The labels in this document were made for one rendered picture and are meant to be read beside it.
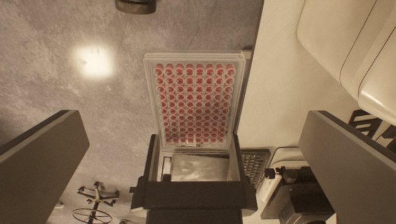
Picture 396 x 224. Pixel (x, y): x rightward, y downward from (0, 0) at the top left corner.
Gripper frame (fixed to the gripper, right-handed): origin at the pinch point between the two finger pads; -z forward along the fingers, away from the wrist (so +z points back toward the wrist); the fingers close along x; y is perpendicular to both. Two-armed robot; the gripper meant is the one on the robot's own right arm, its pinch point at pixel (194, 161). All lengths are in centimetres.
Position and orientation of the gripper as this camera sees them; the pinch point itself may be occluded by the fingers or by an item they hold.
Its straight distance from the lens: 22.9
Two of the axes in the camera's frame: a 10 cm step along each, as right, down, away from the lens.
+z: 0.1, 8.0, -6.0
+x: 10.0, 0.0, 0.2
